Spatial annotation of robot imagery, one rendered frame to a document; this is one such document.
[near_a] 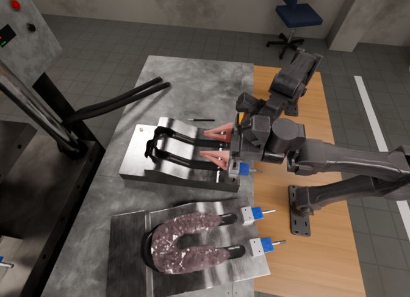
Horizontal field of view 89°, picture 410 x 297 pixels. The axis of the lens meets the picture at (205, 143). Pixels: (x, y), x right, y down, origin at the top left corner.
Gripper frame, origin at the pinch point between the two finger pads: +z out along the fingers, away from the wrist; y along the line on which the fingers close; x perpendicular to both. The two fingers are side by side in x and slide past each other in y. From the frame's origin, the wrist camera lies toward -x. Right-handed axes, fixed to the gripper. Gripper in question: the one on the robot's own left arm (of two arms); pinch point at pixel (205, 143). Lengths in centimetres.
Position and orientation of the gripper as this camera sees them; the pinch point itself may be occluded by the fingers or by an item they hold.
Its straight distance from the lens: 53.8
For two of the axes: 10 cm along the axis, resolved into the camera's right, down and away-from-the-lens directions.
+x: 0.2, 5.5, 8.4
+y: -1.7, 8.3, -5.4
